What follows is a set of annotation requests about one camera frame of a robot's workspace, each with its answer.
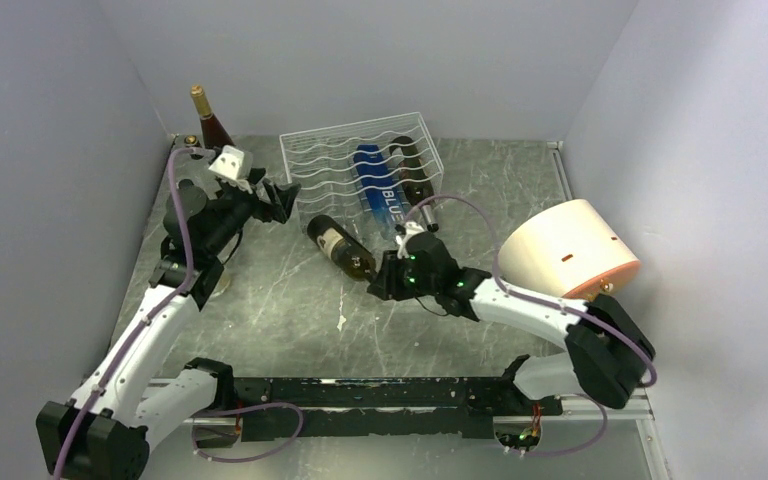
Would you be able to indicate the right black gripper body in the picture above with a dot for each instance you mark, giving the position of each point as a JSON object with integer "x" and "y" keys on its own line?
{"x": 403, "y": 279}

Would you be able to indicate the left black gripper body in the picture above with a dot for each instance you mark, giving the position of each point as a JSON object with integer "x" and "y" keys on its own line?
{"x": 239, "y": 205}

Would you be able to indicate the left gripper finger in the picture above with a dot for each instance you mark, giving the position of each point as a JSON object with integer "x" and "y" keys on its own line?
{"x": 274, "y": 210}
{"x": 289, "y": 192}

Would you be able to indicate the dark green wine bottle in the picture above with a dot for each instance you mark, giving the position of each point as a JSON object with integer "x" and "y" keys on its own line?
{"x": 340, "y": 247}

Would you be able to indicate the dark red wine bottle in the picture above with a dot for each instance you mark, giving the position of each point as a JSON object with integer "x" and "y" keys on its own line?
{"x": 214, "y": 134}

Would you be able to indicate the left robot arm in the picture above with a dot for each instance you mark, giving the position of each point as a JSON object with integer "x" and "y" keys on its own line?
{"x": 110, "y": 424}

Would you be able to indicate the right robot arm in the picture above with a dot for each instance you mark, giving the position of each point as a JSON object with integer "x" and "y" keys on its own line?
{"x": 604, "y": 356}

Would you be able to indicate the blue vodka bottle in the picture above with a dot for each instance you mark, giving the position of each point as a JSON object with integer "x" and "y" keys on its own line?
{"x": 379, "y": 189}

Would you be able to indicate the dark bottle silver cap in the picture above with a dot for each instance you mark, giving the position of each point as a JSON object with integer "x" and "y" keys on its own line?
{"x": 409, "y": 170}

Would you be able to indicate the cream cylindrical container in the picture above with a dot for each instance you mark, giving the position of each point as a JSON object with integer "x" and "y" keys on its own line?
{"x": 568, "y": 251}

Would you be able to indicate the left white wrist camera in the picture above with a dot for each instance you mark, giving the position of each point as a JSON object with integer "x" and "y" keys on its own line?
{"x": 232, "y": 164}

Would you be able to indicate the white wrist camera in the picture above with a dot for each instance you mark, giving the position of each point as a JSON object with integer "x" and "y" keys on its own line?
{"x": 408, "y": 231}
{"x": 232, "y": 164}

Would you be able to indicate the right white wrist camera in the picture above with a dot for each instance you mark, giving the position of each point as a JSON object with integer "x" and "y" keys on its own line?
{"x": 408, "y": 231}

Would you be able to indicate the white wire wine rack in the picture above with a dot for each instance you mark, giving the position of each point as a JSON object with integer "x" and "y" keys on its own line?
{"x": 320, "y": 161}

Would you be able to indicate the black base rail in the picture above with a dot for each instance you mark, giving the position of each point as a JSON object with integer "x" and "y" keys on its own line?
{"x": 271, "y": 408}

